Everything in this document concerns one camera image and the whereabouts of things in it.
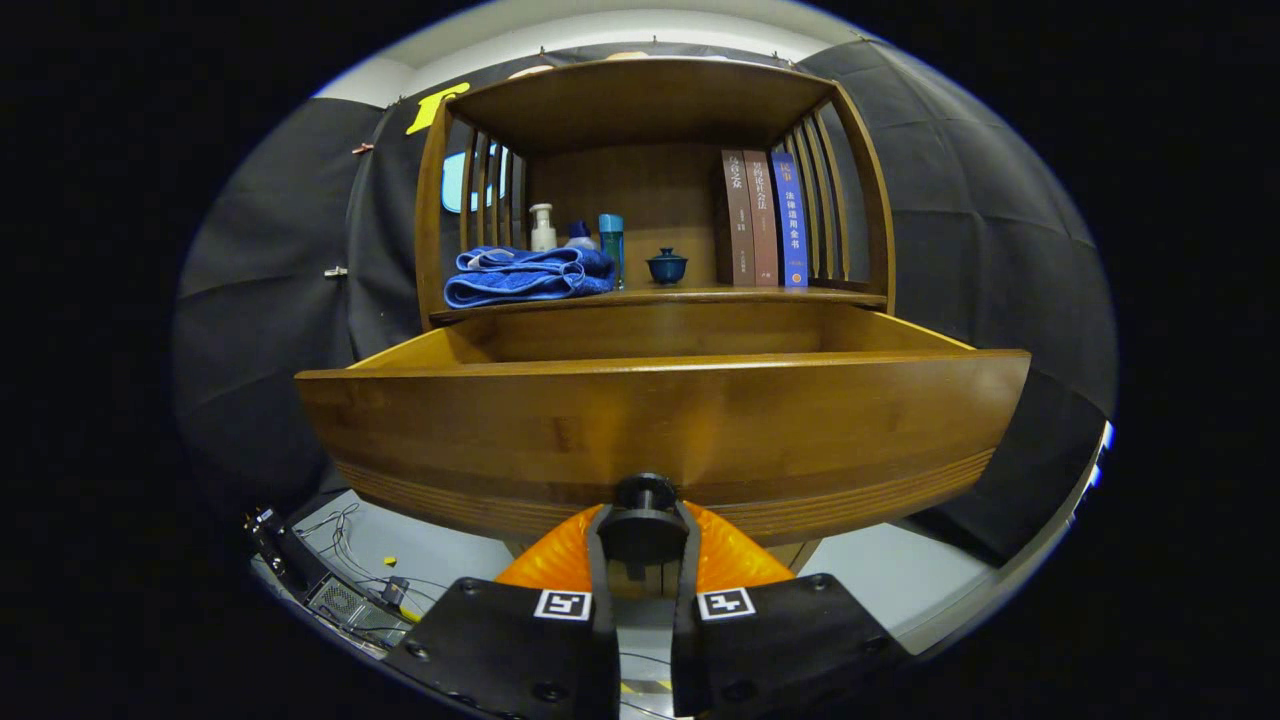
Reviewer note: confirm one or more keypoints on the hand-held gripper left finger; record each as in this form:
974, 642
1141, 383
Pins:
602, 640

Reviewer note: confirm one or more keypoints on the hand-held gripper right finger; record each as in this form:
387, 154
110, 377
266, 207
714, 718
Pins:
686, 640

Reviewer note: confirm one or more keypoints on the wooden countertop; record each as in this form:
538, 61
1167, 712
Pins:
700, 293

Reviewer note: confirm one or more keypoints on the wooden cabinet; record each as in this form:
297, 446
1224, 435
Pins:
640, 100

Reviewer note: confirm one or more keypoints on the black electronic device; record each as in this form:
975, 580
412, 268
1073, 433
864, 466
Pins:
345, 600

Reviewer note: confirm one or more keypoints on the folded blue towel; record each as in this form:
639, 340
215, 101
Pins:
520, 280

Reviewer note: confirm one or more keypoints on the blue lidded teacup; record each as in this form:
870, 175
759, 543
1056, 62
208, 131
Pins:
666, 268

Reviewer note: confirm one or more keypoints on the clear blue bottle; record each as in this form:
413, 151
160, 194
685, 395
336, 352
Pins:
611, 250

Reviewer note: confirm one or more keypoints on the white bottle with blue cap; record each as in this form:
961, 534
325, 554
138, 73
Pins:
580, 238

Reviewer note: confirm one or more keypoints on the white pump bottle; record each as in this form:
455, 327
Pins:
542, 235

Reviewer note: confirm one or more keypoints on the dark brown book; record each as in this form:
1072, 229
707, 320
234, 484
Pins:
738, 230

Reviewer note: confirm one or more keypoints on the reddish brown book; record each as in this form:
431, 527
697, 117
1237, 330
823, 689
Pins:
762, 230

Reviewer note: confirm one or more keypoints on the blue book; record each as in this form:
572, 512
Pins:
792, 230

